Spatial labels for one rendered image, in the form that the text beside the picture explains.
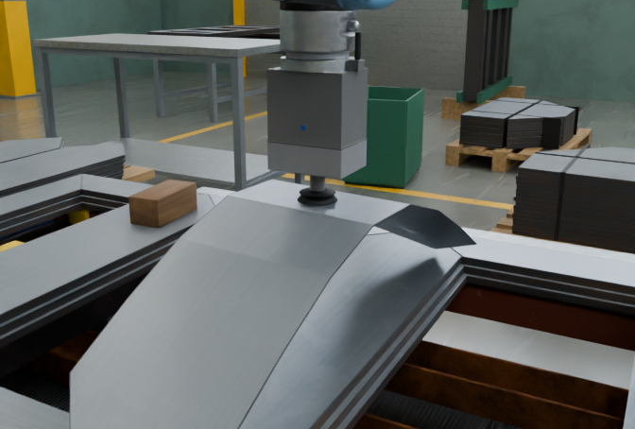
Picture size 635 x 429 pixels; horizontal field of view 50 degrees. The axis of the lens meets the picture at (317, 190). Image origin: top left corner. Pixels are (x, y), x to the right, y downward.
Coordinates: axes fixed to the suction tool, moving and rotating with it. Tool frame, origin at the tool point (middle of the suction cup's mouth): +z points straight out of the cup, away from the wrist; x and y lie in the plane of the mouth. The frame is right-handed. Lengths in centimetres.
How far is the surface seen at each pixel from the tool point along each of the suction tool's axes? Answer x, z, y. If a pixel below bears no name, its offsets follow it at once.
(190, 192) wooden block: -32, 12, 42
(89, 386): 25.3, 9.8, 8.6
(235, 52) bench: -234, 6, 166
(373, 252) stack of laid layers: -28.8, 15.5, 5.0
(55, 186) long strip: -33, 16, 77
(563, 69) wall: -807, 63, 83
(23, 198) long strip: -24, 16, 75
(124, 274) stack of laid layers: -9.1, 18.0, 36.8
